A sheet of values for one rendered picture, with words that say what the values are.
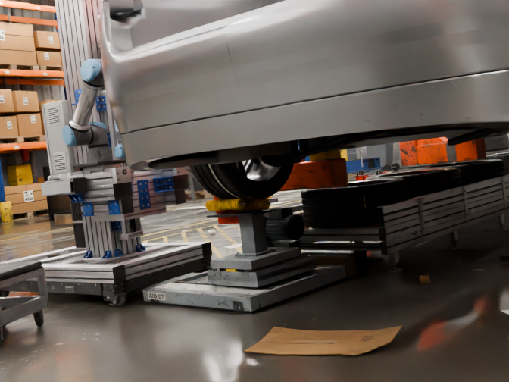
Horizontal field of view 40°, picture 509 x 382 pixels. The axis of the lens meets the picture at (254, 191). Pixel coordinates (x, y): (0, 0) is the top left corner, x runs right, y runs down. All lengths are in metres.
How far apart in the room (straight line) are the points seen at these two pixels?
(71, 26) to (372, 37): 2.81
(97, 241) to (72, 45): 1.22
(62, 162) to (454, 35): 3.09
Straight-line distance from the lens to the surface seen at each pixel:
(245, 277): 3.57
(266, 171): 3.81
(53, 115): 4.58
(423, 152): 5.84
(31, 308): 3.68
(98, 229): 4.42
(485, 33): 1.94
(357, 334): 2.80
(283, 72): 2.18
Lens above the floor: 0.76
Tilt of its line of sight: 3 degrees down
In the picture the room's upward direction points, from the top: 6 degrees counter-clockwise
